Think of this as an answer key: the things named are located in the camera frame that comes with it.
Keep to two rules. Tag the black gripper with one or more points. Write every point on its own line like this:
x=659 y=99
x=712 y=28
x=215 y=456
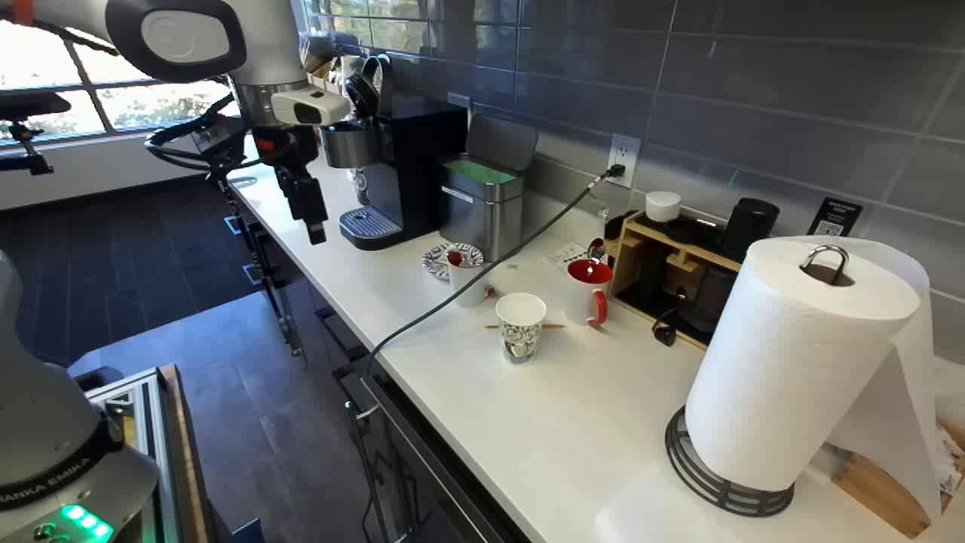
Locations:
x=277 y=151

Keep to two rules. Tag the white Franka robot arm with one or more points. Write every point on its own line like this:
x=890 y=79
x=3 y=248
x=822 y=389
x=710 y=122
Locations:
x=39 y=423

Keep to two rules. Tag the black silver Keurig coffee machine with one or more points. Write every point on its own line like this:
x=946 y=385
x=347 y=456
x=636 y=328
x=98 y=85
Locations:
x=410 y=161

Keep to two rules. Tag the small white cup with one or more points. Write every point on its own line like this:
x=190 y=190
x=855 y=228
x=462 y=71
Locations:
x=662 y=207

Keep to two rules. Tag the small patterned ceramic plate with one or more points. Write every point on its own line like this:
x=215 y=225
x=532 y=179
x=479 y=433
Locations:
x=450 y=259

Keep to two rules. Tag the stainless steel lidded bin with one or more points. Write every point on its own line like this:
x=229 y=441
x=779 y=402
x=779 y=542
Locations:
x=484 y=212

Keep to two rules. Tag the dark wood counter cabinet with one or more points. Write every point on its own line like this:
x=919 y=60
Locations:
x=422 y=483

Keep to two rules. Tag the wooden condiment organizer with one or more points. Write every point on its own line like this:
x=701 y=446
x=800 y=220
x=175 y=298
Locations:
x=663 y=267

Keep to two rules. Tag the small black clip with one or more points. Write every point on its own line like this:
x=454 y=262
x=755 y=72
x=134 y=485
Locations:
x=663 y=327

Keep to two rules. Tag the black cylindrical container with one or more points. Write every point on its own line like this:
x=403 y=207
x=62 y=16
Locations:
x=752 y=228

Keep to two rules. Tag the white paper towel roll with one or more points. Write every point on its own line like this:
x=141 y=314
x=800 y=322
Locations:
x=795 y=362

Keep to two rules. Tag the small black sign card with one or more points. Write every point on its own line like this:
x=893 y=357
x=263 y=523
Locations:
x=834 y=215

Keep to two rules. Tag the wooden cutting board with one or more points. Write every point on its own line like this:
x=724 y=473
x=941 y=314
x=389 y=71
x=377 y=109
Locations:
x=877 y=485

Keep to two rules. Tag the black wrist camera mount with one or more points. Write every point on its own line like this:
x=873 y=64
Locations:
x=206 y=139

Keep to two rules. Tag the aluminium robot stand frame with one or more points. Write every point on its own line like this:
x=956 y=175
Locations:
x=138 y=433

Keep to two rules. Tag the white wall outlet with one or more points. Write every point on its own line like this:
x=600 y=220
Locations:
x=623 y=151

